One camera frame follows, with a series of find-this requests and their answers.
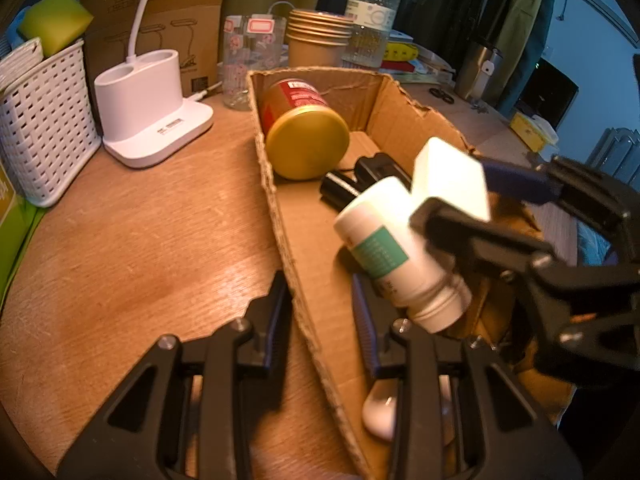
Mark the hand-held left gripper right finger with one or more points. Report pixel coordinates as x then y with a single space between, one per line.
364 335

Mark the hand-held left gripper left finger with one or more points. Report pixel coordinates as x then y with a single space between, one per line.
275 340

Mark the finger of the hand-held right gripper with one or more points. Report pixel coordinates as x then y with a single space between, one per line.
480 240
515 180

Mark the white square block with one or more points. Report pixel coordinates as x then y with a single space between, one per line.
450 175

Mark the white earbud case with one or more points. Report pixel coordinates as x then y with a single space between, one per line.
377 410

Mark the white pill bottle green label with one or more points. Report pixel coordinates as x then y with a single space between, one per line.
385 250

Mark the black cylinder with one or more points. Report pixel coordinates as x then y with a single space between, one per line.
337 187

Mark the red tin can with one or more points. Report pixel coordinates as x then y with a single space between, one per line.
305 145

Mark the yellow white tissue box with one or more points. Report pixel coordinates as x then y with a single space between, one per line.
527 132

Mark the teal blanket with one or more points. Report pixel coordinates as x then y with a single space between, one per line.
595 247

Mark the metal keys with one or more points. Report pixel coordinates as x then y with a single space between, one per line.
477 107

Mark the black computer monitor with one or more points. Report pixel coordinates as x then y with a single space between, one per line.
547 92

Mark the grey ribbed object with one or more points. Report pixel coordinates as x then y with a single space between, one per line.
615 155

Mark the black scissors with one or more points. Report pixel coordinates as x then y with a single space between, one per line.
442 96

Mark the stainless steel tumbler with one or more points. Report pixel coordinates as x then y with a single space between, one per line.
475 75

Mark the red book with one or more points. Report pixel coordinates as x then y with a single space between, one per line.
395 66

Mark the yellow curtain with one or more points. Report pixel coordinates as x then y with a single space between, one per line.
527 10

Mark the yellow wet wipe packet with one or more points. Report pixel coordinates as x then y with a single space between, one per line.
400 51

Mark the clear plastic water bottle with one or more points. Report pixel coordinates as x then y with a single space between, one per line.
370 20

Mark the stack of brown paper cups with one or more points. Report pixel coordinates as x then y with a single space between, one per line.
312 50

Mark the white desk lamp base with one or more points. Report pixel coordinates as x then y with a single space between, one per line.
145 105

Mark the stickered clear glass cup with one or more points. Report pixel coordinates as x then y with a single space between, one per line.
245 60

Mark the green cardboard box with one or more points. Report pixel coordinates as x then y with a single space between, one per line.
15 225

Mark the white woven plastic basket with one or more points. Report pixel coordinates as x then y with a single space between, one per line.
50 125

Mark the brown cardboard lamp packaging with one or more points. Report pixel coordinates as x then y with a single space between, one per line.
195 25

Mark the yellow green sponge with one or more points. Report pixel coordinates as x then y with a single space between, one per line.
55 20

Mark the blue cloth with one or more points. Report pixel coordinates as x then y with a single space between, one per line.
16 30

